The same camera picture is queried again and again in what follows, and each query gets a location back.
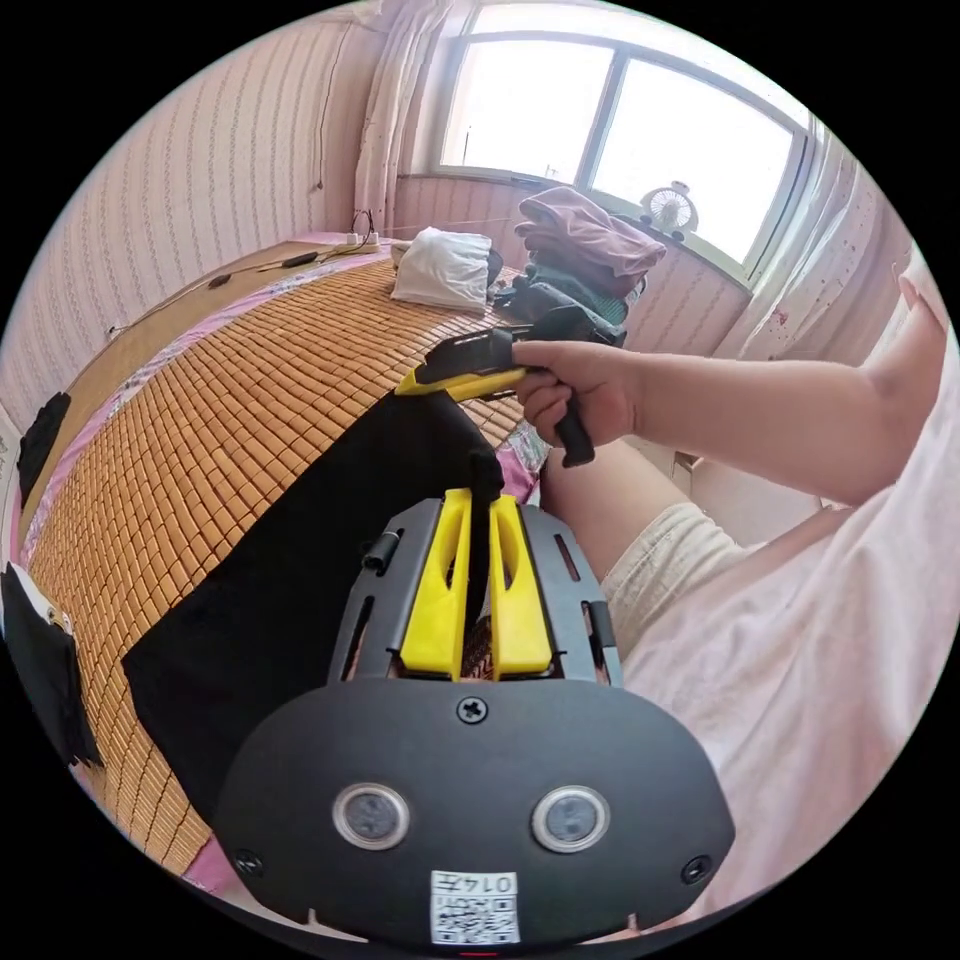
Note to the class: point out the window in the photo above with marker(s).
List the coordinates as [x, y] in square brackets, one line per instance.
[637, 112]

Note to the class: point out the person's body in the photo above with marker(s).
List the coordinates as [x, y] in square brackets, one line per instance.
[795, 645]

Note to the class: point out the white folded garment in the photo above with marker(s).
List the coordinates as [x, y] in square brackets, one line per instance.
[442, 270]

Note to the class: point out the person's right hand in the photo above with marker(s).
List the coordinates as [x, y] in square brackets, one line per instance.
[592, 382]

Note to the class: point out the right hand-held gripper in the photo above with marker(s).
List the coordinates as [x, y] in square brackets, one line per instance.
[472, 354]

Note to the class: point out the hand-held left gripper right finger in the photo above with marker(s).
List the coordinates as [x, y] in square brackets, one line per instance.
[521, 615]

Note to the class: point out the black garment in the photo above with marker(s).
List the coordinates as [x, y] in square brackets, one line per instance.
[43, 446]
[45, 675]

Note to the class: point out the pink curtain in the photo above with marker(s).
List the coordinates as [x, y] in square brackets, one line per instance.
[405, 112]
[817, 277]

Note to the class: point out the bed with woven mat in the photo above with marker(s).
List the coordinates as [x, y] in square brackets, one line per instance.
[247, 375]

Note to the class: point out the pile of clothes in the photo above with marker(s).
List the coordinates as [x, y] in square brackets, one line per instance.
[585, 247]

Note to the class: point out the small white fan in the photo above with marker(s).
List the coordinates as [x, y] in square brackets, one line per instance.
[670, 208]

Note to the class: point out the person's right forearm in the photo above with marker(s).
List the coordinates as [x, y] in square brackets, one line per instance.
[757, 412]

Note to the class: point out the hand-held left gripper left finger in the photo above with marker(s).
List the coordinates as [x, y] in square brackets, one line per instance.
[435, 600]

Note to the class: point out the black pants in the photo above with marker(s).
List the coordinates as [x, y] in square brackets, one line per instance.
[315, 540]

